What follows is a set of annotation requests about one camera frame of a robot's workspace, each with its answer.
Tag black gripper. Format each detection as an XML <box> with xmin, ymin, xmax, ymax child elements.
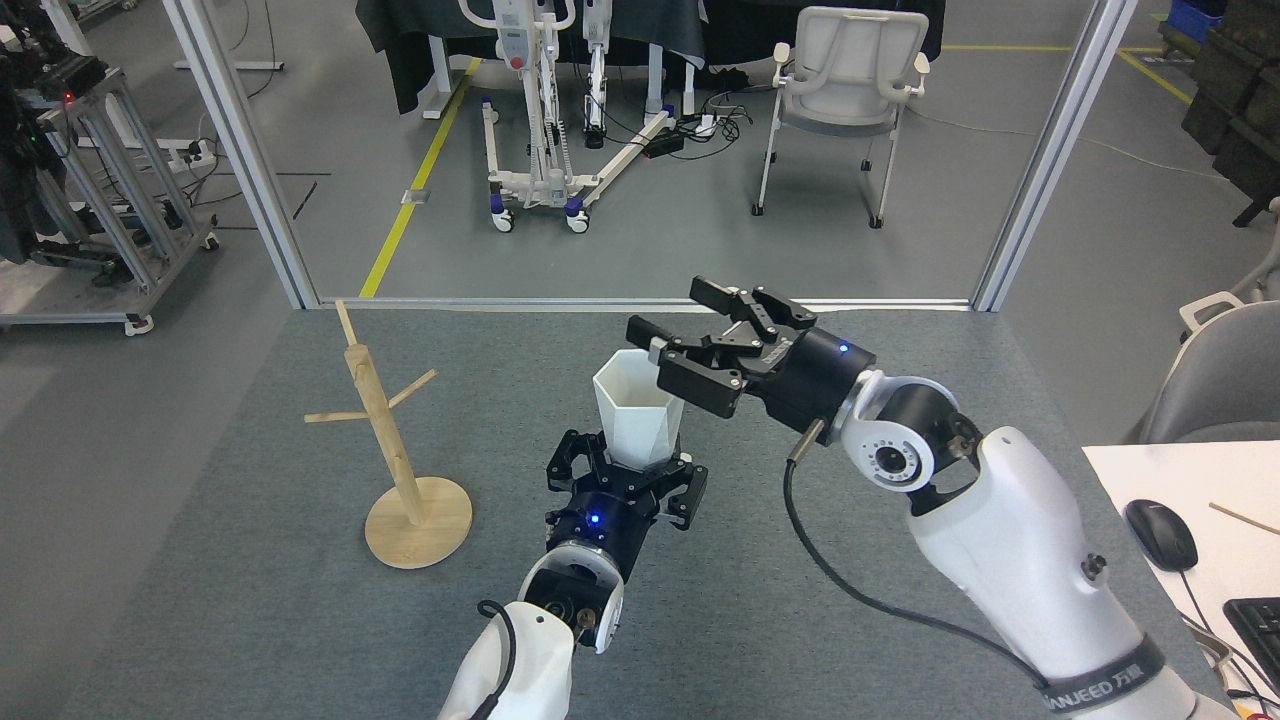
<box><xmin>627</xmin><ymin>276</ymin><xmax>879</xmax><ymax>436</ymax></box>
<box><xmin>545</xmin><ymin>430</ymin><xmax>709</xmax><ymax>581</ymax></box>

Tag white faceted cup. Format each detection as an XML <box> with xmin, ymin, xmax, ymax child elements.
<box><xmin>592</xmin><ymin>348</ymin><xmax>687</xmax><ymax>473</ymax></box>

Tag wooden cup rack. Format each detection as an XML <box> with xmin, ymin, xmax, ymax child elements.
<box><xmin>304</xmin><ymin>299</ymin><xmax>474</xmax><ymax>569</ymax></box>

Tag white folding chair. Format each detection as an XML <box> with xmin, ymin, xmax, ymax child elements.
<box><xmin>752</xmin><ymin>7</ymin><xmax>931</xmax><ymax>230</ymax></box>

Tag white wheeled lift stand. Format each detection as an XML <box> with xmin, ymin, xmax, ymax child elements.
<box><xmin>458</xmin><ymin>0</ymin><xmax>679</xmax><ymax>236</ymax></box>

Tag black table cloth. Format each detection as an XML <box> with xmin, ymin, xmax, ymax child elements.
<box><xmin>356</xmin><ymin>0</ymin><xmax>946</xmax><ymax>116</ymax></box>

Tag black computer mouse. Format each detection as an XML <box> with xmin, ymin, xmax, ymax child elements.
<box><xmin>1124</xmin><ymin>499</ymin><xmax>1199</xmax><ymax>573</ymax></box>

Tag white desk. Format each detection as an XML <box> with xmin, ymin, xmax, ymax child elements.
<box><xmin>1082</xmin><ymin>441</ymin><xmax>1280</xmax><ymax>720</ymax></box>

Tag grey office chair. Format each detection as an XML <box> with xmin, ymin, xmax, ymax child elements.
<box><xmin>1135</xmin><ymin>292</ymin><xmax>1280</xmax><ymax>445</ymax></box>

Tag thin wooden stick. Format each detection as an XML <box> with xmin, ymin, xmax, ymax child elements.
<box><xmin>1208</xmin><ymin>502</ymin><xmax>1280</xmax><ymax>537</ymax></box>

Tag dark stacked crates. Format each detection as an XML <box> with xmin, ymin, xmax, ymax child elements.
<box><xmin>1180</xmin><ymin>0</ymin><xmax>1280</xmax><ymax>229</ymax></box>

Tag blue plastic bin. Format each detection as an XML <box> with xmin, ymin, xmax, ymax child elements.
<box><xmin>1166</xmin><ymin>0</ymin><xmax>1226</xmax><ymax>46</ymax></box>

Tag grey metal equipment cart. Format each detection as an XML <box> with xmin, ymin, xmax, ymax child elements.
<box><xmin>0</xmin><ymin>0</ymin><xmax>221</xmax><ymax>337</ymax></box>

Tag black keyboard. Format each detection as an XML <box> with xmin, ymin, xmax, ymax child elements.
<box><xmin>1224</xmin><ymin>597</ymin><xmax>1280</xmax><ymax>693</ymax></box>

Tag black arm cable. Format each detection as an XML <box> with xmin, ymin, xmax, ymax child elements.
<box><xmin>783</xmin><ymin>420</ymin><xmax>1061</xmax><ymax>693</ymax></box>
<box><xmin>470</xmin><ymin>599</ymin><xmax>519</xmax><ymax>720</ymax></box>

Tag silver frame rail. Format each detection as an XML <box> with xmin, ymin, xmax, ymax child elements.
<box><xmin>318</xmin><ymin>296</ymin><xmax>976</xmax><ymax>313</ymax></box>

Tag silver frame post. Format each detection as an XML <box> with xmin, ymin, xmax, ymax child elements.
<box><xmin>970</xmin><ymin>0</ymin><xmax>1141</xmax><ymax>314</ymax></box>
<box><xmin>162</xmin><ymin>0</ymin><xmax>323</xmax><ymax>311</ymax></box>

